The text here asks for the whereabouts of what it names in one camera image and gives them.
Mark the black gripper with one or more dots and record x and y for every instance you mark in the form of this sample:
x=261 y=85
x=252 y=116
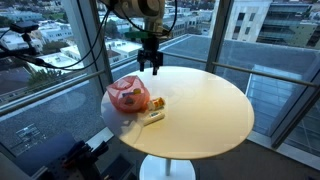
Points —
x=150 y=52

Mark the pink plastic bag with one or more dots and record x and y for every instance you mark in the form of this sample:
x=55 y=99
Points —
x=125 y=85

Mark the blue container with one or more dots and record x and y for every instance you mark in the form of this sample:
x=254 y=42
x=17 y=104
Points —
x=128 y=98

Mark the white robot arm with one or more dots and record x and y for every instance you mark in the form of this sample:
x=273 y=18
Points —
x=147 y=17

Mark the yellow-lidded brown bottle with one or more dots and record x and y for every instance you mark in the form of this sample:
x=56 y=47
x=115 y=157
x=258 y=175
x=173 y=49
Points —
x=137 y=91

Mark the orange pill bottle white cap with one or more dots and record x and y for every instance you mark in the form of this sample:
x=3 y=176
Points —
x=155 y=104

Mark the round white table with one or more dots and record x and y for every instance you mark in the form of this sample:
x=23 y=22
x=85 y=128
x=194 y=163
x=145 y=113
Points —
x=205 y=115

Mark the dark equipment cart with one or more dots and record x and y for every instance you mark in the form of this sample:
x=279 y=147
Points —
x=62 y=158

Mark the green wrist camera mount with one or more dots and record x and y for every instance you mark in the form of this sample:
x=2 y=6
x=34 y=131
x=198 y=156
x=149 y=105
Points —
x=139 y=35

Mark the black camera on stand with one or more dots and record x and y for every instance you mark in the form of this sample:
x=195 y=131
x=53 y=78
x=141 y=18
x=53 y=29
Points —
x=27 y=54

